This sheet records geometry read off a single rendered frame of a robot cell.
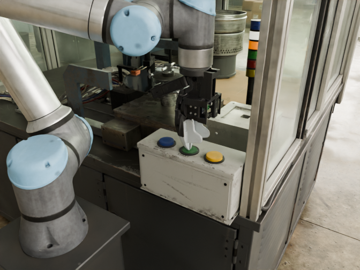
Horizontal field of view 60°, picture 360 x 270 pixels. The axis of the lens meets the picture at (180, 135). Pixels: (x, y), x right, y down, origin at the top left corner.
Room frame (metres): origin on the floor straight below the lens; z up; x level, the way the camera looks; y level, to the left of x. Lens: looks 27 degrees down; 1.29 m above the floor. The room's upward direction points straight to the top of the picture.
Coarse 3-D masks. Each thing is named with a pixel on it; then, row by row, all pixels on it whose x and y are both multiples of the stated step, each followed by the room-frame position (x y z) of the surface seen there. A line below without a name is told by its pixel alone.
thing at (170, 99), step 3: (165, 96) 1.11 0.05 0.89; (168, 96) 1.10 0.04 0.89; (171, 96) 1.11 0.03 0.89; (174, 96) 1.12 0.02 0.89; (162, 99) 1.11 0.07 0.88; (165, 99) 1.11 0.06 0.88; (168, 99) 1.10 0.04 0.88; (171, 99) 1.11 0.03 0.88; (174, 99) 1.12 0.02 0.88; (162, 102) 1.11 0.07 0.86; (165, 102) 1.11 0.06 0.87; (168, 102) 1.10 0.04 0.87; (171, 102) 1.11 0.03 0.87; (174, 102) 1.12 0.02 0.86; (162, 105) 1.11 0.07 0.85; (165, 105) 1.11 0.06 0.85; (168, 105) 1.10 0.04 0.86; (171, 105) 1.11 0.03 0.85; (174, 105) 1.11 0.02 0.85
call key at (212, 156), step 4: (208, 152) 0.66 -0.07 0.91; (212, 152) 0.66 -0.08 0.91; (216, 152) 0.66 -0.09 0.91; (208, 156) 0.64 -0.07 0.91; (212, 156) 0.64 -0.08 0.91; (216, 156) 0.64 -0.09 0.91; (220, 156) 0.64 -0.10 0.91; (208, 160) 0.64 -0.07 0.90; (212, 160) 0.63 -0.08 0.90; (216, 160) 0.63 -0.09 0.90; (220, 160) 0.64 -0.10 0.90
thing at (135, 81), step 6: (138, 72) 1.21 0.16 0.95; (144, 72) 1.21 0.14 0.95; (156, 72) 1.21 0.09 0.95; (126, 78) 1.14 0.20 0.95; (132, 78) 1.14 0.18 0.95; (138, 78) 1.14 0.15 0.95; (144, 78) 1.14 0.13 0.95; (150, 78) 1.13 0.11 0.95; (126, 84) 1.06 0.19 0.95; (132, 84) 1.06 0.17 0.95; (138, 84) 1.06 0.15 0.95; (144, 84) 1.06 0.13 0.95; (150, 84) 1.06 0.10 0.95; (156, 84) 1.06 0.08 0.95; (138, 90) 1.00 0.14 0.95; (144, 90) 1.00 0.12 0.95; (180, 90) 1.00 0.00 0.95
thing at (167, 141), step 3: (162, 138) 0.74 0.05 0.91; (165, 138) 0.74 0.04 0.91; (168, 138) 0.74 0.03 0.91; (171, 138) 0.74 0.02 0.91; (159, 141) 0.72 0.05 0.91; (162, 141) 0.72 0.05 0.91; (165, 141) 0.72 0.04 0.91; (168, 141) 0.72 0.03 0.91; (171, 141) 0.72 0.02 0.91; (162, 144) 0.71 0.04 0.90; (165, 144) 0.71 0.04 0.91; (168, 144) 0.71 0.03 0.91; (171, 144) 0.71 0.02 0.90
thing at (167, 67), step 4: (156, 64) 1.15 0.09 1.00; (160, 64) 1.14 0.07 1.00; (164, 64) 1.13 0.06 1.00; (168, 64) 1.13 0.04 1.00; (172, 64) 1.16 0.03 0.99; (164, 68) 1.10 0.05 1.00; (168, 68) 1.12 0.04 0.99; (172, 68) 1.12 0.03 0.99; (176, 68) 1.12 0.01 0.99; (168, 72) 1.12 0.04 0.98
